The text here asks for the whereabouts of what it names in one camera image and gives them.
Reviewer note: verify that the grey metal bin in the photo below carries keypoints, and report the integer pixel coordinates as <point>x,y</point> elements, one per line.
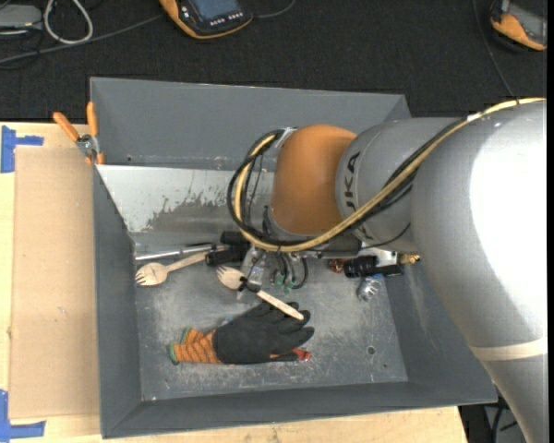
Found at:
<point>258,367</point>

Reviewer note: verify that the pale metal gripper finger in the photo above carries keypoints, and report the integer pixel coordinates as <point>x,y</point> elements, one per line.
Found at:
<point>245,295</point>
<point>256,277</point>

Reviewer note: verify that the black cylinder on white bracket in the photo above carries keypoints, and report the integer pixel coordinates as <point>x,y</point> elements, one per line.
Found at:
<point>364,266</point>

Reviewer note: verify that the silver metal fork head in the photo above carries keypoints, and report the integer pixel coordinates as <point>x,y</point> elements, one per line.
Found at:
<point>368,289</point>

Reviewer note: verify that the black and orange work glove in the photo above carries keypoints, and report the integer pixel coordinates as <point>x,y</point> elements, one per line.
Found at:
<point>254,337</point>

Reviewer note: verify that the brown cardboard board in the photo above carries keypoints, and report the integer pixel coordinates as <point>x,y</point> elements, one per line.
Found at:
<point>51,270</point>

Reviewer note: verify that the wooden spork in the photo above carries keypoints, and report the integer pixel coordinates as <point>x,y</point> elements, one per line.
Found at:
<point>151,274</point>
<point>228,277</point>

